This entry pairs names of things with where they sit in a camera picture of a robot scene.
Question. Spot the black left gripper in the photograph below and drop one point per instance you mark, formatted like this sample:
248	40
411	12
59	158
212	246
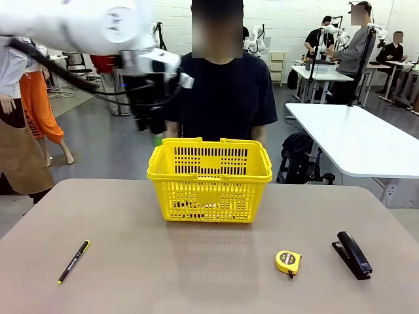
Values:
147	98

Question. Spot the yellow black utility knife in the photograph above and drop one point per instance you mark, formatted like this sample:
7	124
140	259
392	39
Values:
183	205

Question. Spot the person's left forearm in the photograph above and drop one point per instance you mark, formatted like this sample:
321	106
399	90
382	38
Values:
259	135

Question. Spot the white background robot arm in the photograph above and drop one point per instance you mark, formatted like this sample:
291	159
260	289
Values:
337	32
257	37

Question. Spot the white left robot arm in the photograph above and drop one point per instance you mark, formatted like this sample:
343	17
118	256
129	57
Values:
82	26

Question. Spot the person's right forearm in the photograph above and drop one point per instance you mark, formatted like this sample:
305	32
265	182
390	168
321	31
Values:
173	129

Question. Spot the yellow plastic shopping basket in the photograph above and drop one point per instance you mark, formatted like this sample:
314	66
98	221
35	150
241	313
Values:
209	183

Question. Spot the person in black t-shirt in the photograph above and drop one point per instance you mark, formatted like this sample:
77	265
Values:
222	98

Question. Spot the person in red hoodie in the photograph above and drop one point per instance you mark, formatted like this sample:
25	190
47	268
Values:
104	65

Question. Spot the bending person in black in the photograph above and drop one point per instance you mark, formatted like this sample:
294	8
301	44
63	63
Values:
316	36

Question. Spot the person in grey sweater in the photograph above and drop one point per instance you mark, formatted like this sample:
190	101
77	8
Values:
355	49

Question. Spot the seated person in black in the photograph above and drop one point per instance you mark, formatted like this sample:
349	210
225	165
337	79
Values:
393	50

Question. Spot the black office chair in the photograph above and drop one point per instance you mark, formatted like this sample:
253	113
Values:
78	63

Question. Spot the white drawer cabinet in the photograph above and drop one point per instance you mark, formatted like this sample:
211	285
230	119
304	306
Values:
277	65

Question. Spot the black backpack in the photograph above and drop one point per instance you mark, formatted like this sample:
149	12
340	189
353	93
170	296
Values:
299	150

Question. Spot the black pen with yellow tips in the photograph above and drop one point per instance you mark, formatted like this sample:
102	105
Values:
73	261

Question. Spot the white background table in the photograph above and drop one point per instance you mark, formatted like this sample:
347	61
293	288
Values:
319	73

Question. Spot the yellow tape measure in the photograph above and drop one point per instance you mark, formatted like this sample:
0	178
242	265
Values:
287	260

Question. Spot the large white table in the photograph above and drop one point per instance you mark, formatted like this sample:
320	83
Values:
353	137

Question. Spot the black stapler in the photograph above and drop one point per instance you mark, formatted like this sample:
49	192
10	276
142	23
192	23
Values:
353	255

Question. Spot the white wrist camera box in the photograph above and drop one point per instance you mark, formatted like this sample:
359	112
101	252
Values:
186	80

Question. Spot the black camera stand pole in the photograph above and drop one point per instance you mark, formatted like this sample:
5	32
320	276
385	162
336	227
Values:
315	62
361	65

